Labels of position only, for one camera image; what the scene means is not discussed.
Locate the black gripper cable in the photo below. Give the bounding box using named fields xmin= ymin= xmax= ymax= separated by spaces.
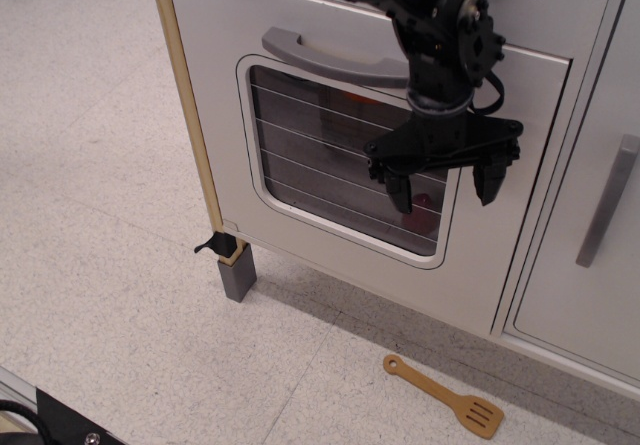
xmin=469 ymin=72 xmax=506 ymax=116

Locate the grey oven door handle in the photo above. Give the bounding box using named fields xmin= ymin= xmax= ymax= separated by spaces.
xmin=261 ymin=27 xmax=409 ymax=88

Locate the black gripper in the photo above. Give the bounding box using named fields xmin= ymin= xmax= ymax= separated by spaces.
xmin=364 ymin=112 xmax=524 ymax=214

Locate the black base cable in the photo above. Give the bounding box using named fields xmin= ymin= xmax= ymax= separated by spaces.
xmin=0 ymin=398 xmax=51 ymax=445

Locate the wooden slotted spatula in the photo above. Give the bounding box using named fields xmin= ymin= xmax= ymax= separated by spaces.
xmin=383 ymin=354 xmax=505 ymax=440

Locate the white toy kitchen cabinet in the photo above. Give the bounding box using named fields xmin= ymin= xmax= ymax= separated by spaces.
xmin=156 ymin=0 xmax=639 ymax=397

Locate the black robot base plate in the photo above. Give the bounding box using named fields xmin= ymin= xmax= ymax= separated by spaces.
xmin=36 ymin=389 xmax=124 ymax=445

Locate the red toy strawberry half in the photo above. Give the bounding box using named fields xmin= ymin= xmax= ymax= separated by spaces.
xmin=401 ymin=193 xmax=438 ymax=235

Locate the white right cabinet door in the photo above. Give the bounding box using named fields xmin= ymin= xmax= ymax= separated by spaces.
xmin=507 ymin=0 xmax=639 ymax=385

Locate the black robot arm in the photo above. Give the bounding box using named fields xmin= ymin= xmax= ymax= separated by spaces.
xmin=346 ymin=0 xmax=524 ymax=214

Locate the white oven door with window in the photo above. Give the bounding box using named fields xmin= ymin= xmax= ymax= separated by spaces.
xmin=172 ymin=0 xmax=570 ymax=334

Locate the grey cabinet leg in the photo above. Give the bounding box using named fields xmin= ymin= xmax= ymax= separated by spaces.
xmin=218 ymin=245 xmax=257 ymax=303

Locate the orange toy saucepan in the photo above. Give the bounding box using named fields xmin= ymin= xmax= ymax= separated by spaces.
xmin=343 ymin=92 xmax=383 ymax=106

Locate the silver cabinet door handle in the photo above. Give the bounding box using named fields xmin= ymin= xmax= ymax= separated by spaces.
xmin=576 ymin=134 xmax=639 ymax=268

